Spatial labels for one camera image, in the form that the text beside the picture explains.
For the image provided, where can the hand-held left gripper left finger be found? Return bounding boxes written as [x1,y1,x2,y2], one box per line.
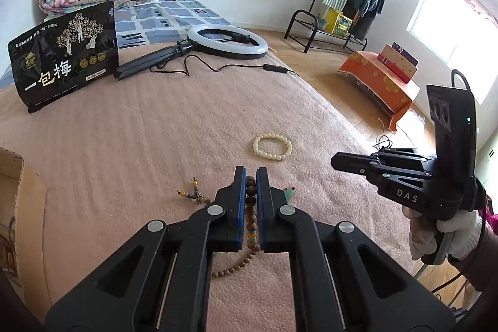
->
[45,166,247,332]

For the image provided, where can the orange cloth covered table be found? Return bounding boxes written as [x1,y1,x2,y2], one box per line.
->
[337,50,421,133]

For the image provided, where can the black ring light cable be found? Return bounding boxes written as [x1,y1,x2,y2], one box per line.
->
[149,53,301,78]

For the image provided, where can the cardboard box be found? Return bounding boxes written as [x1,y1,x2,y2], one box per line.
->
[0,147,49,296]

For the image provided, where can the yellow crate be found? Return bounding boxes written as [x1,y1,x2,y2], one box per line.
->
[324,7,353,36]

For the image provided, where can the person's right forearm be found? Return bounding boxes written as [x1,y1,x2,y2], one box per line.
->
[447,176,498,294]

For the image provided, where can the red long box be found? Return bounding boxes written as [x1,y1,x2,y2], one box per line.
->
[379,57,411,84]

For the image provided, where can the blue checked bed sheet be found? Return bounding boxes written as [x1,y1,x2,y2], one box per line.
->
[0,0,235,88]

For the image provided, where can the boxes on low table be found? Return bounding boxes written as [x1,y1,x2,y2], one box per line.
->
[379,44,419,84]

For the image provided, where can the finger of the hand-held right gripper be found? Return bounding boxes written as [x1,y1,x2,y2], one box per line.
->
[331,152,464,219]
[371,146,438,164]

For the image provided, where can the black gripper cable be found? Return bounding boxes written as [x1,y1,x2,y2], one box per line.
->
[428,69,490,302]

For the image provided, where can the white ring light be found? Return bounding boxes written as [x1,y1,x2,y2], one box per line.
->
[186,24,269,60]

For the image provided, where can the person's right hand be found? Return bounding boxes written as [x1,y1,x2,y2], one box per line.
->
[408,204,491,261]

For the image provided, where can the black snack bag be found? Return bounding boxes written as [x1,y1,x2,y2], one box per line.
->
[7,0,120,114]

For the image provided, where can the cream bead bracelet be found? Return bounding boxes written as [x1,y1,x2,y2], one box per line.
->
[252,134,294,162]

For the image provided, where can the brown wooden bead necklace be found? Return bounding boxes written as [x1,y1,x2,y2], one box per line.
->
[176,175,297,278]

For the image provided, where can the dark purple box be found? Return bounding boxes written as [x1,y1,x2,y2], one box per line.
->
[392,41,420,67]

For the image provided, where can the black folded tripod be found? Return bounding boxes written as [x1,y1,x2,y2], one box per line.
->
[114,40,195,81]

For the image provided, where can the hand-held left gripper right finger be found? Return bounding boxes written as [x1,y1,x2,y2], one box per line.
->
[256,166,458,332]

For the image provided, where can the window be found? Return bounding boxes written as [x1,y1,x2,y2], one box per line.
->
[406,0,498,105]

